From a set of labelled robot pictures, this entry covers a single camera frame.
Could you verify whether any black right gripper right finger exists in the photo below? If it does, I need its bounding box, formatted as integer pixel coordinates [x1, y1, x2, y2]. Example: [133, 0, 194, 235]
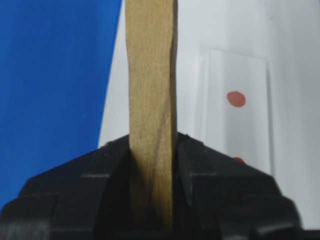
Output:
[172, 131, 305, 240]

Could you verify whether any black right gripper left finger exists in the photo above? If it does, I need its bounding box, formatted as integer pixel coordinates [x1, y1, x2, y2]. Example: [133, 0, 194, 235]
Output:
[0, 136, 130, 240]

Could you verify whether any wooden mallet hammer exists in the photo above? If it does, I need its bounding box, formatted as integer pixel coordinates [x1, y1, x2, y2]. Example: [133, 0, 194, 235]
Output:
[125, 0, 178, 231]

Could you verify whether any red dot mark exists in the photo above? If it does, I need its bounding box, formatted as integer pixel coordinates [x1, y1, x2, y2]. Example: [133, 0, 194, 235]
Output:
[226, 91, 246, 108]

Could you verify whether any blue table cloth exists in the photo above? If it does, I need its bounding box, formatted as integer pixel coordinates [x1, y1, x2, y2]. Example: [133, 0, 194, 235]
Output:
[0, 0, 122, 205]

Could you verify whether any white foam board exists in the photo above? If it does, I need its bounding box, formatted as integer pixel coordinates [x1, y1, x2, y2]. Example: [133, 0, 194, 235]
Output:
[97, 0, 320, 230]

